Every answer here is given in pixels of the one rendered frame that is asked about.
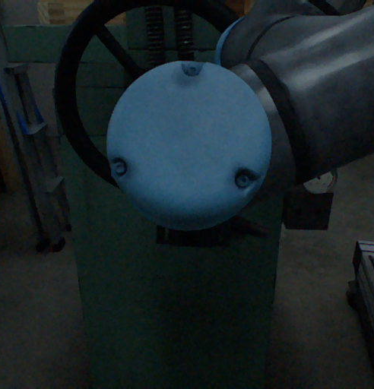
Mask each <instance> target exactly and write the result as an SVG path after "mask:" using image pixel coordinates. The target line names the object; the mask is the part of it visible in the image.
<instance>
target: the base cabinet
mask: <svg viewBox="0 0 374 389"><path fill-rule="evenodd" d="M59 145H60V151H61V158H62V168H63V175H64V181H65V186H66V192H67V199H68V210H69V216H70V222H71V234H72V239H73V246H74V257H75V258H76V260H75V263H76V264H77V269H78V281H79V287H80V293H81V304H82V311H83V317H84V328H85V335H86V341H87V352H88V358H89V365H90V376H91V382H93V386H92V389H264V384H265V370H266V362H267V355H268V341H269V334H270V326H271V312H272V305H273V298H274V285H275V277H276V269H277V261H278V255H279V248H280V240H281V227H282V219H283V212H284V199H285V192H284V193H282V194H279V195H277V196H274V197H273V198H272V199H269V200H266V201H264V202H261V203H260V204H256V205H254V206H252V207H250V208H246V210H244V211H241V212H239V213H237V214H235V216H239V217H243V218H244V219H245V218H246V219H247V220H250V221H252V222H255V223H260V224H262V225H265V226H267V227H268V228H269V234H268V235H267V236H266V238H265V239H261V238H259V237H255V236H252V235H250V234H246V237H245V238H244V240H243V242H242V243H239V242H237V241H234V240H232V239H230V247H220V246H213V248H198V247H177V246H168V245H158V244H156V240H157V224H155V223H152V222H151V221H150V220H148V219H147V218H146V217H144V216H143V215H141V214H140V213H139V212H138V211H136V209H135V208H134V207H133V206H132V204H131V203H130V202H129V200H128V199H127V197H126V196H125V195H124V194H123V192H122V190H121V189H119V188H117V187H114V185H111V184H110V183H108V182H107V181H104V180H103V179H102V178H100V177H99V176H98V175H97V174H96V173H94V172H93V171H92V170H91V169H90V168H89V167H88V166H87V164H86V163H84V162H83V161H82V160H81V158H80V157H79V156H78V154H77V153H76V151H74V149H73V148H72V146H71V145H70V142H69V141H68V139H67V137H66V136H65V135H59Z"/></svg>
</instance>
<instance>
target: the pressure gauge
mask: <svg viewBox="0 0 374 389"><path fill-rule="evenodd" d="M320 178H321V179H319V180H318V178H315V179H313V180H310V181H308V182H305V183H303V184H301V185H302V187H303V189H304V190H305V191H307V198H309V199H315V196H316V195H319V194H323V193H325V192H328V191H330V190H331V189H332V187H333V186H334V184H336V182H337V180H338V171H337V170H333V171H331V172H328V173H325V174H323V175H321V176H320Z"/></svg>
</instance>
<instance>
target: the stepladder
mask: <svg viewBox="0 0 374 389"><path fill-rule="evenodd" d="M4 25H11V20H10V17H9V15H8V13H7V9H6V7H5V2H4V0H0V119H1V120H2V124H3V127H4V130H5V134H6V138H7V141H8V146H9V147H10V150H11V155H12V158H13V161H14V165H15V169H16V172H17V175H18V178H19V180H20V184H21V189H22V192H23V195H24V200H25V203H26V205H27V209H28V211H29V215H30V220H31V223H32V226H33V231H34V234H35V236H36V239H37V242H38V243H37V244H35V247H36V249H37V252H43V250H44V249H45V248H47V247H48V246H49V244H50V242H49V237H45V236H44V232H43V227H42V224H41V221H40V215H39V212H38V210H37V205H36V204H35V200H34V198H33V197H34V196H35V195H37V198H38V201H39V203H40V207H41V211H42V213H43V217H44V220H45V223H46V225H47V228H48V231H49V235H50V238H51V240H52V248H53V251H54V252H59V251H61V249H62V247H63V246H64V245H65V244H66V242H65V239H64V237H62V233H61V230H60V227H59V224H60V223H59V218H57V216H56V214H55V212H54V209H53V205H52V201H51V197H50V192H52V196H54V195H55V194H56V195H57V198H58V201H59V205H60V208H61V212H62V216H63V218H64V221H65V223H66V225H65V226H66V229H67V231H68V232H69V231H71V222H70V216H69V210H68V202H67V200H66V196H65V194H64V191H63V189H62V184H63V182H65V181H64V177H63V176H62V177H61V176H60V177H59V174H58V170H57V168H56V164H55V163H54V159H53V157H52V152H51V149H50V146H49V142H48V138H47V136H46V133H45V131H47V130H48V129H49V125H48V123H42V122H43V117H42V116H41V113H40V111H39V109H38V108H37V106H36V101H35V99H34V95H33V91H32V88H31V84H30V82H29V80H28V77H27V72H26V71H27V70H30V65H29V62H10V60H9V55H8V46H7V42H5V32H4ZM22 94H23V95H24V99H25V100H26V103H27V108H28V110H30V115H31V118H32V121H33V123H30V120H29V118H28V117H27V111H26V108H25V105H24V99H23V97H22ZM33 134H34V137H33ZM37 138H38V139H39V142H40V146H41V149H42V152H43V157H44V160H45V162H46V164H47V167H48V170H49V174H50V176H49V177H48V176H47V177H46V178H45V177H44V173H43V168H42V164H41V161H40V155H39V153H38V150H37V147H36V144H35V140H36V139H37ZM34 139H35V140H34ZM17 140H19V142H20V144H19V142H17ZM20 145H21V149H22V152H23V155H24V160H25V163H26V165H27V168H28V170H29V173H30V177H31V180H32V183H33V187H34V191H32V189H31V185H30V180H29V178H28V174H27V171H26V169H25V165H24V160H23V157H22V153H21V149H20Z"/></svg>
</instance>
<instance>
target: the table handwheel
mask: <svg viewBox="0 0 374 389"><path fill-rule="evenodd" d="M146 6H169V7H174V8H180V9H184V10H187V11H190V12H192V13H194V14H196V15H197V16H199V17H202V18H204V19H205V20H206V21H208V22H209V23H210V24H212V25H213V26H214V27H215V28H217V29H218V30H219V31H220V33H221V34H223V32H224V31H225V30H226V29H227V28H228V27H229V26H230V25H231V24H232V23H234V22H235V21H237V20H239V17H238V15H237V14H236V13H235V12H234V11H233V10H232V9H230V8H229V6H227V5H226V4H225V3H223V2H222V1H220V0H95V1H94V2H91V3H90V4H89V5H88V6H87V8H85V9H84V10H83V11H82V12H81V13H80V14H79V15H78V16H77V19H76V20H75V21H74V23H73V24H71V26H70V28H69V30H68V32H67V33H66V35H65V38H64V40H63V42H62V44H61V46H60V49H59V53H58V56H57V59H56V64H55V74H54V97H55V107H56V111H58V115H59V120H60V122H61V126H62V129H63V131H64V133H65V136H66V137H67V139H68V141H69V142H70V145H71V146H72V148H73V149H74V151H76V153H77V154H78V156H79V157H80V158H81V160H82V161H83V162H84V163H86V164H87V166H88V167H89V168H90V169H91V170H92V171H93V172H94V173H96V174H97V175H98V176H99V177H100V178H102V179H103V180H104V181H107V182H108V183H110V184H111V185H114V187H117V188H119V185H118V184H117V182H116V181H115V179H114V178H113V177H112V174H111V169H110V166H109V160H108V159H107V158H106V157H105V156H104V155H102V153H101V152H100V151H99V150H98V149H97V147H95V146H94V145H93V142H92V141H91V139H90V138H89V136H88V135H87V132H86V131H85V130H84V127H83V125H82V123H81V118H80V116H79V113H78V105H76V99H75V81H76V74H77V70H78V65H79V62H80V61H81V57H82V55H83V54H84V50H85V49H86V47H87V45H88V43H89V41H90V40H92V38H93V37H94V35H96V36H97V38H98V39H99V40H101V41H102V42H103V45H104V46H105V47H106V48H107V49H108V50H109V51H110V52H111V53H112V54H113V55H114V56H115V58H116V59H117V60H118V62H120V64H121V65H122V66H123V68H124V69H125V70H126V72H127V73H128V74H130V76H131V77H132V78H133V81H136V79H137V78H139V77H140V76H142V75H143V74H144V72H143V71H142V69H141V68H139V67H138V66H137V64H136V63H135V62H134V61H133V59H132V57H131V56H129V55H128V54H127V53H126V52H125V50H124V49H123V48H122V46H121V45H119V42H118V41H117V40H116V38H115V37H114V36H113V35H112V33H110V32H109V31H108V29H107V28H106V27H105V24H106V23H107V22H108V21H110V20H112V19H113V18H114V17H117V16H119V14H122V13H124V12H126V11H129V10H132V9H135V8H140V7H146ZM119 189H120V188H119Z"/></svg>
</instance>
